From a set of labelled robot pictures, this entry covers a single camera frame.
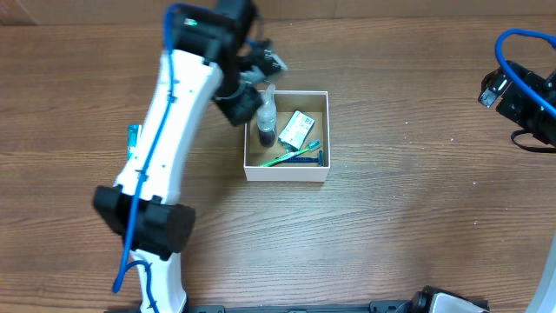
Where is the clear spray bottle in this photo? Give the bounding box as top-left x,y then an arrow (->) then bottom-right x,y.
256,84 -> 277,148

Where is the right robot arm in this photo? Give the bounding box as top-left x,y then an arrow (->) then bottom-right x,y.
478,61 -> 555,313

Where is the blue disposable razor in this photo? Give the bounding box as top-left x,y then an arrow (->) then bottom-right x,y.
284,150 -> 324,167

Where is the white teal toothpaste tube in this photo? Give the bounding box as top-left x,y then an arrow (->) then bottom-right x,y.
127,124 -> 142,160

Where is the green white toothbrush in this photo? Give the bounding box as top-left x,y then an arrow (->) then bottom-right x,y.
260,140 -> 321,167

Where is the white cardboard box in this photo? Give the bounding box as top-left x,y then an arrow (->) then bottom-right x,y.
243,90 -> 331,182

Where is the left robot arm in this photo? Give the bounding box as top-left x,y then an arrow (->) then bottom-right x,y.
92,1 -> 262,312

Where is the green white soap packet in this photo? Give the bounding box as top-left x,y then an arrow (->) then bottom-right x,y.
278,110 -> 315,152

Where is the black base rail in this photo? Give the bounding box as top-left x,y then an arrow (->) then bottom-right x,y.
103,284 -> 492,313

